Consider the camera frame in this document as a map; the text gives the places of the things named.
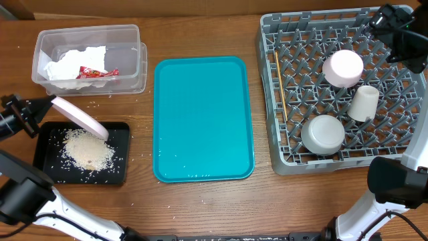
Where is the gray bowl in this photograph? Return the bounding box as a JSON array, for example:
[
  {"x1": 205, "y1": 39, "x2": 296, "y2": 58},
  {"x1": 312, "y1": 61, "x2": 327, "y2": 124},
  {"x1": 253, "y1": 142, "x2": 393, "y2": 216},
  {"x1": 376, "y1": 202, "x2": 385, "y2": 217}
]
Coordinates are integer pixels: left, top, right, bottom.
[{"x1": 300, "y1": 115, "x2": 345, "y2": 156}]

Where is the red sauce packet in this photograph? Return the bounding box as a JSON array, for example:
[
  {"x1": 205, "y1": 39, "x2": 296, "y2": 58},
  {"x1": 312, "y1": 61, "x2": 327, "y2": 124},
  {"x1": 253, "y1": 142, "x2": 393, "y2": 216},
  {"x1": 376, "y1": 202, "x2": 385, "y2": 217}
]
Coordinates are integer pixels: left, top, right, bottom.
[{"x1": 76, "y1": 66, "x2": 119, "y2": 79}]

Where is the white napkin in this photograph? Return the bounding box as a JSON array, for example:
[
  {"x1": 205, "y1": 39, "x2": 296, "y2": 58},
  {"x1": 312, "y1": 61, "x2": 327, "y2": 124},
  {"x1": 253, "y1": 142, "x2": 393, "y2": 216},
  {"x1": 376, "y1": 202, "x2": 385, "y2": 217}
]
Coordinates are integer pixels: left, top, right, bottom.
[{"x1": 43, "y1": 46, "x2": 107, "y2": 90}]

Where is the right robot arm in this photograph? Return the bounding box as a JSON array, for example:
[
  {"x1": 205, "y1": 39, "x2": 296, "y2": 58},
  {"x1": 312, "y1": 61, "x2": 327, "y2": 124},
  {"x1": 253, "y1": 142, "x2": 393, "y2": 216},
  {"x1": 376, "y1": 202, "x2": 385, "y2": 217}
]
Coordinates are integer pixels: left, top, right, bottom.
[{"x1": 319, "y1": 0, "x2": 427, "y2": 240}]

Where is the white paper cup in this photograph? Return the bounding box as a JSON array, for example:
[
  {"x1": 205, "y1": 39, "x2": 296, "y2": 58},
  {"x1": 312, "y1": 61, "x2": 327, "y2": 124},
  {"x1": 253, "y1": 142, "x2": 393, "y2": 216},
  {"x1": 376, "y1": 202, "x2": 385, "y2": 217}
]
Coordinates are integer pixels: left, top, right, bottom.
[{"x1": 347, "y1": 86, "x2": 379, "y2": 122}]

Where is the gray dishwasher rack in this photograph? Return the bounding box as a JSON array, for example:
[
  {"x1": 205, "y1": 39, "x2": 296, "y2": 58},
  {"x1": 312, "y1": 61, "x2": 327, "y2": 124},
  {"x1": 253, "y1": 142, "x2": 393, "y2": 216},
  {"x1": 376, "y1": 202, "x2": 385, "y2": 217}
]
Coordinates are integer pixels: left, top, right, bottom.
[{"x1": 255, "y1": 7, "x2": 425, "y2": 175}]

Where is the small pink bowl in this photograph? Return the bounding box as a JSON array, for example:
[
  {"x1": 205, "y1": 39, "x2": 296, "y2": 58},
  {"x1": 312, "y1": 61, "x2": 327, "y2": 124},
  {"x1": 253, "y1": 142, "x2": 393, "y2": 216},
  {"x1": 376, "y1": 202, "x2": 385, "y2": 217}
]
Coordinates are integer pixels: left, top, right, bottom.
[{"x1": 322, "y1": 50, "x2": 364, "y2": 88}]

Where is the clear plastic waste bin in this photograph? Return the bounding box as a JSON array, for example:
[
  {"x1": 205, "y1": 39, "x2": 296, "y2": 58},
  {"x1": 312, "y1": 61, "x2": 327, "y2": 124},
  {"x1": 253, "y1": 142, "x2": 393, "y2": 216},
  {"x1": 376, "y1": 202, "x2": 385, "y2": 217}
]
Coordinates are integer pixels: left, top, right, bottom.
[{"x1": 31, "y1": 24, "x2": 148, "y2": 96}]

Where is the large white plate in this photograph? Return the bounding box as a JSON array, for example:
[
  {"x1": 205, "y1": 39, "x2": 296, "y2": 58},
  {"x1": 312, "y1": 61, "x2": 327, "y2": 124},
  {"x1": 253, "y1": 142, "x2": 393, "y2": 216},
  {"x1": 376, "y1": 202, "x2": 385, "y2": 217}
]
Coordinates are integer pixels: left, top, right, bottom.
[{"x1": 51, "y1": 96, "x2": 109, "y2": 141}]

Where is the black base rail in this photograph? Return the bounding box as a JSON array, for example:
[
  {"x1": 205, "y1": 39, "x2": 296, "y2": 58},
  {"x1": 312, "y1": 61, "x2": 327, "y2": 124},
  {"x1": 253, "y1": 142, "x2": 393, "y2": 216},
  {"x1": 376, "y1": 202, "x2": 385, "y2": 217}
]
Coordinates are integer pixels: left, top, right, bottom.
[{"x1": 146, "y1": 232, "x2": 322, "y2": 241}]

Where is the teal serving tray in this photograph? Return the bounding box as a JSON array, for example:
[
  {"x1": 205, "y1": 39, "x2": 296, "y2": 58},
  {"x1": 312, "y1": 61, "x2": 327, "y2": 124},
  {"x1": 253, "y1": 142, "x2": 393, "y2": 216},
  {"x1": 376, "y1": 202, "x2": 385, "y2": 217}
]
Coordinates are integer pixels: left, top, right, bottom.
[{"x1": 152, "y1": 56, "x2": 255, "y2": 183}]

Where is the black rectangular tray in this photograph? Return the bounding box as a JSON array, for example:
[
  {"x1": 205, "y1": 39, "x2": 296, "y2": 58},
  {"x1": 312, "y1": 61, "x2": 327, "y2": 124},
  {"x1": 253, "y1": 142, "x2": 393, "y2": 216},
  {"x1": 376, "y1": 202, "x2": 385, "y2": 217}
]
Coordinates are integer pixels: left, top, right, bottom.
[{"x1": 33, "y1": 122, "x2": 131, "y2": 185}]

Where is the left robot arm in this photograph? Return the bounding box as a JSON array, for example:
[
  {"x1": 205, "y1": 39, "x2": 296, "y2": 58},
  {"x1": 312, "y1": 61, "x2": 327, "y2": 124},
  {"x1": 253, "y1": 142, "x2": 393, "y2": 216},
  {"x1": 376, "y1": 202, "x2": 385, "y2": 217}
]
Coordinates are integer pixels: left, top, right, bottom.
[{"x1": 1, "y1": 94, "x2": 146, "y2": 241}]

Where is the wooden chopstick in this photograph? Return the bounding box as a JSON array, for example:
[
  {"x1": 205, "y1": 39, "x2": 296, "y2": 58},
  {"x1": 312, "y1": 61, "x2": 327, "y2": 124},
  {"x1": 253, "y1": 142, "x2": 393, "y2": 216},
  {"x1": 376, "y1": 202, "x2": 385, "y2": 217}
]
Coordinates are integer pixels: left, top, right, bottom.
[{"x1": 274, "y1": 50, "x2": 288, "y2": 122}]

